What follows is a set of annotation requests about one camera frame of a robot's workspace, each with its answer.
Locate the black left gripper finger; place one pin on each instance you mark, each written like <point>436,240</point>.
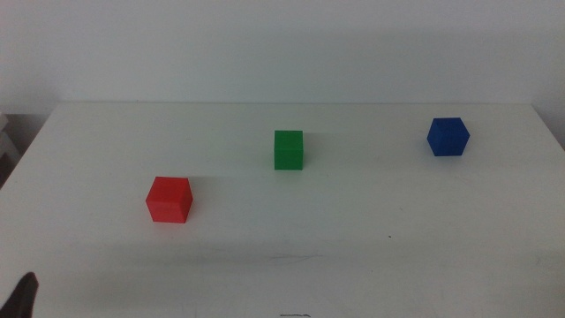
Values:
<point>20,300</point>

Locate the red cube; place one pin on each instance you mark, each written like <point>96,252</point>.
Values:
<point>169,201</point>

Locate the green cube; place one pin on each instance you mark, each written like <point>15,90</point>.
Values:
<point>288,150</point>

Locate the blue cube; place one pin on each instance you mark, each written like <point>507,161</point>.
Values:
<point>448,137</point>

